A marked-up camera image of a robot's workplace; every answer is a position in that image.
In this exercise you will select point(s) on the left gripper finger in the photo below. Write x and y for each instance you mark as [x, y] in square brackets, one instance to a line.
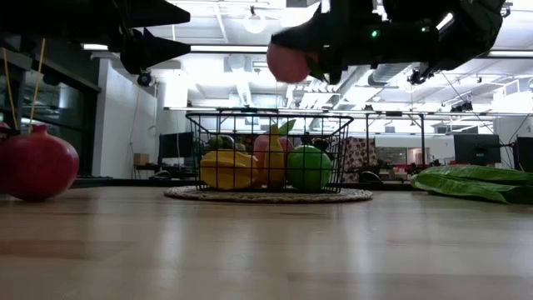
[154, 52]
[154, 12]

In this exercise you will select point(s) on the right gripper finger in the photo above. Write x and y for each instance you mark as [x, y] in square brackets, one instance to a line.
[304, 31]
[331, 68]

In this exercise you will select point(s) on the black grape bunch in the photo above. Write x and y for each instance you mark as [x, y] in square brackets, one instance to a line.
[320, 143]

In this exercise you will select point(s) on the green bell pepper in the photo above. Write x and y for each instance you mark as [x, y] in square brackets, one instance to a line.
[215, 143]

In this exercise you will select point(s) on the dark round mangosteen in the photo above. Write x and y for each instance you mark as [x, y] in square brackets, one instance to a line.
[229, 141]

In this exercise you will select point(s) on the green avocado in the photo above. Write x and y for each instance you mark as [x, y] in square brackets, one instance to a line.
[240, 146]

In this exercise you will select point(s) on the yellow bell pepper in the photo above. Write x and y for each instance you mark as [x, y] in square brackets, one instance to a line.
[229, 171]

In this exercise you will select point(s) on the red pomegranate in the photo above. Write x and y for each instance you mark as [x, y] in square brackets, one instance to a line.
[37, 166]

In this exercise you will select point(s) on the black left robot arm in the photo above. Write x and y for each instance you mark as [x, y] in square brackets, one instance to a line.
[50, 16]

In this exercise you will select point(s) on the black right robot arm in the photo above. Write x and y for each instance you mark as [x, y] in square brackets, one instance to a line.
[470, 29]

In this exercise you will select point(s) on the round ceiling lamp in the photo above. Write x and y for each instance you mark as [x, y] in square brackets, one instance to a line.
[255, 23]

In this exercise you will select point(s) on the floral patterned cloth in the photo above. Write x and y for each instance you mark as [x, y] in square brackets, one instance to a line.
[358, 158]

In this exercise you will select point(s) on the black monitor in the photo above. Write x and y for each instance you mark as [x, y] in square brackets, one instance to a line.
[177, 144]
[476, 148]

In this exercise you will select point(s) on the cardboard box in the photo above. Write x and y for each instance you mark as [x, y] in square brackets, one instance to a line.
[141, 159]

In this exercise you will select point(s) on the green corn husk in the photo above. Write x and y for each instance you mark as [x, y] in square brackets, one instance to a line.
[466, 183]

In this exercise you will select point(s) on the black aluminium table frame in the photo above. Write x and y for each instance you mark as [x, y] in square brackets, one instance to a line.
[125, 182]

